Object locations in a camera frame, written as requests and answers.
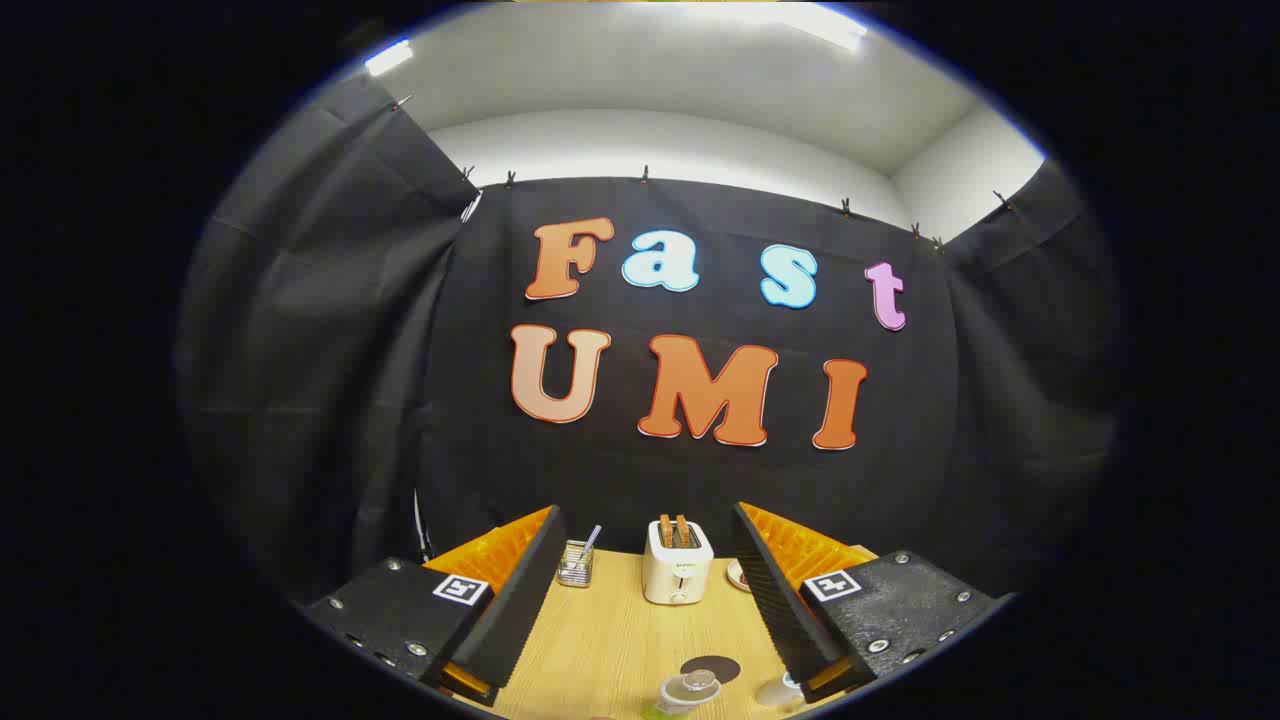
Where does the wooden table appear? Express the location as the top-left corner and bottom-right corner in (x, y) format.
(455, 548), (881, 720)

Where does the clear plastic juice bottle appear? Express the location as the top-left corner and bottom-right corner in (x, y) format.
(640, 670), (723, 720)

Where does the black backdrop cloth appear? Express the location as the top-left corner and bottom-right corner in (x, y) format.
(175, 75), (1121, 621)

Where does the dark brown round coaster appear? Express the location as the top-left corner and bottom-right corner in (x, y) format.
(680, 655), (742, 686)

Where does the white cup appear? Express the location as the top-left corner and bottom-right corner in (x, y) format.
(755, 672), (806, 709)

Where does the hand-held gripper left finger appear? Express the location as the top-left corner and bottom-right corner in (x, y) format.
(303, 505), (568, 708)

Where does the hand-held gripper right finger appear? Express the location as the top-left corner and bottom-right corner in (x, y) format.
(733, 502), (1016, 704)

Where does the white toaster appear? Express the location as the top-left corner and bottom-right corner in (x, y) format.
(642, 518), (715, 606)

